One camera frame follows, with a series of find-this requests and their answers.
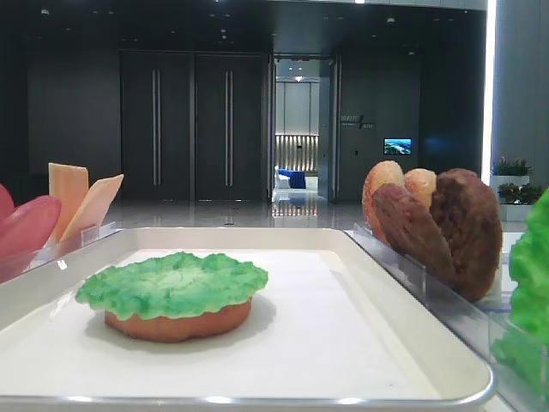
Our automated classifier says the green lettuce leaf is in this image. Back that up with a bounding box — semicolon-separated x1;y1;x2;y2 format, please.
75;251;268;320
491;197;549;387

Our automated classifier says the bread slice outer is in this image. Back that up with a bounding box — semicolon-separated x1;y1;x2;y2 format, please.
362;160;407;235

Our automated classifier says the brown meat patty front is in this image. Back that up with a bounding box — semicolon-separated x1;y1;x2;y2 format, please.
372;183;456;287

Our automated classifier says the brown meat patty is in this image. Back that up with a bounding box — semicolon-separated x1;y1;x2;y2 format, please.
430;168;503;301
372;183;456;287

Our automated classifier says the bread slice inner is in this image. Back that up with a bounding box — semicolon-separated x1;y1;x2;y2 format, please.
404;168;437;209

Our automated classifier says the bread slice on tray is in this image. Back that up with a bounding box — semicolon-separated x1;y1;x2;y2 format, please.
105;299;252;342

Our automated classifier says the cheese slice front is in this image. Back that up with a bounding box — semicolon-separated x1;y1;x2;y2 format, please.
60;174;124;241

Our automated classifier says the cheese slice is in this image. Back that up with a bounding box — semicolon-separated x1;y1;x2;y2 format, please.
60;174;124;241
48;162;89;244

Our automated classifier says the brown meat patty rear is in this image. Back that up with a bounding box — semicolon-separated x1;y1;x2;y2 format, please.
430;168;503;301

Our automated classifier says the cheese slice rear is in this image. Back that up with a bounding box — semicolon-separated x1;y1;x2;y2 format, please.
48;162;89;244

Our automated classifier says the red tomato slice edge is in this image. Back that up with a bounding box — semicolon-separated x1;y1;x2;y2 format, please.
0;185;15;221

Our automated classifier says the green lettuce leaf in holder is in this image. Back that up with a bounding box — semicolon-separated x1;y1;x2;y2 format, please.
491;197;549;387

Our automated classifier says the clear acrylic lettuce holder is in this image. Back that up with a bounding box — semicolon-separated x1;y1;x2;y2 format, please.
478;300;548;411

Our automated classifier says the blue sofa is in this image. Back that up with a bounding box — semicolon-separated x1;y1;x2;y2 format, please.
278;168;306;189

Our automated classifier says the white rectangular tray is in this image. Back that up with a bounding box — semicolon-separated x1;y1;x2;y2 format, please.
1;228;495;411

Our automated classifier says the clear acrylic patty holder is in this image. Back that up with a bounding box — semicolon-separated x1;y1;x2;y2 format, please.
342;221;511;318

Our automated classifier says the potted plants planter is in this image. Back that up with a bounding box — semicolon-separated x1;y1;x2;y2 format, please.
490;156;545;222

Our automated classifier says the clear acrylic left holder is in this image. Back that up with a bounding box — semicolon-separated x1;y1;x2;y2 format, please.
1;221;120;283

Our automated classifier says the wall display screen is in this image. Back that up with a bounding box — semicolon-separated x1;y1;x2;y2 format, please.
383;138;412;155

